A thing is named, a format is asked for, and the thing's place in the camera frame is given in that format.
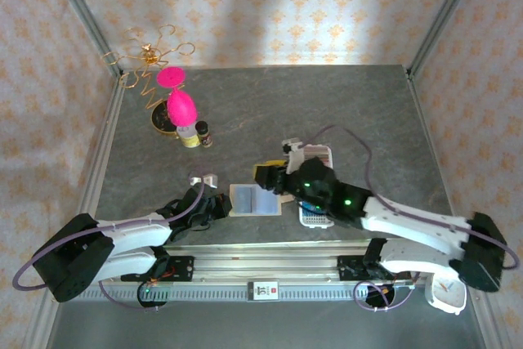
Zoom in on stack of credit cards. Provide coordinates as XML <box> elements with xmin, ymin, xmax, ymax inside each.
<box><xmin>306</xmin><ymin>145</ymin><xmax>332</xmax><ymax>168</ymax></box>

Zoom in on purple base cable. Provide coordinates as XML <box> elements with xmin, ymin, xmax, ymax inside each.
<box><xmin>353</xmin><ymin>279</ymin><xmax>418</xmax><ymax>312</ymax></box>
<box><xmin>99</xmin><ymin>281</ymin><xmax>160</xmax><ymax>311</ymax></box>

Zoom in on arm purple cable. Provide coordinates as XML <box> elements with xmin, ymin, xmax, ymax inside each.
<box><xmin>11</xmin><ymin>168</ymin><xmax>209</xmax><ymax>293</ymax></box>
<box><xmin>297</xmin><ymin>125</ymin><xmax>521</xmax><ymax>271</ymax></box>

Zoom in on small dark bottle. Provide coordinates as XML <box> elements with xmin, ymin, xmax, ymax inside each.
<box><xmin>194</xmin><ymin>119</ymin><xmax>213</xmax><ymax>148</ymax></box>

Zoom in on white number tag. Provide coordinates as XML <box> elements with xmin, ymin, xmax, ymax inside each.
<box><xmin>247</xmin><ymin>281</ymin><xmax>281</xmax><ymax>303</ymax></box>

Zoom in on aluminium table side rail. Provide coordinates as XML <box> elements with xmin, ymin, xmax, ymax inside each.
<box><xmin>406</xmin><ymin>69</ymin><xmax>467</xmax><ymax>252</ymax></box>
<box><xmin>75</xmin><ymin>74</ymin><xmax>126</xmax><ymax>244</ymax></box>

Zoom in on white alarm clock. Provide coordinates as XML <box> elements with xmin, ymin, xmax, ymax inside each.
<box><xmin>424</xmin><ymin>273</ymin><xmax>467</xmax><ymax>316</ymax></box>

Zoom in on white plastic basket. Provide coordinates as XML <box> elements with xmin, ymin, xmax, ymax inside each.
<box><xmin>297</xmin><ymin>143</ymin><xmax>337</xmax><ymax>230</ymax></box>

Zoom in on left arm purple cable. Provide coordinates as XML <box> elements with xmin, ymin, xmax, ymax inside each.
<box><xmin>11</xmin><ymin>168</ymin><xmax>209</xmax><ymax>293</ymax></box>

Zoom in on gold wire glass rack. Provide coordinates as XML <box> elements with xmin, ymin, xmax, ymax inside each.
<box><xmin>101</xmin><ymin>24</ymin><xmax>195</xmax><ymax>136</ymax></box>

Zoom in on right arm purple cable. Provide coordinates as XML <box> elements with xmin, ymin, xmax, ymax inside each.
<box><xmin>297</xmin><ymin>125</ymin><xmax>521</xmax><ymax>271</ymax></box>

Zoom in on aluminium frame post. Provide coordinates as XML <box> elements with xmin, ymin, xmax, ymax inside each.
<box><xmin>406</xmin><ymin>0</ymin><xmax>487</xmax><ymax>80</ymax></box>
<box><xmin>42</xmin><ymin>0</ymin><xmax>123</xmax><ymax>78</ymax></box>

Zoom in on yellow-label bottle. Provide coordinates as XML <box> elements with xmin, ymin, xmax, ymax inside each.
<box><xmin>176</xmin><ymin>123</ymin><xmax>202</xmax><ymax>149</ymax></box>

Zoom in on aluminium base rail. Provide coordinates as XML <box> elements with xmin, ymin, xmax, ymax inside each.
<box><xmin>42</xmin><ymin>236</ymin><xmax>489</xmax><ymax>304</ymax></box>

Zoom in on pink goblet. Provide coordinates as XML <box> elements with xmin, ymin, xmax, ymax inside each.
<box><xmin>156</xmin><ymin>65</ymin><xmax>199</xmax><ymax>128</ymax></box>

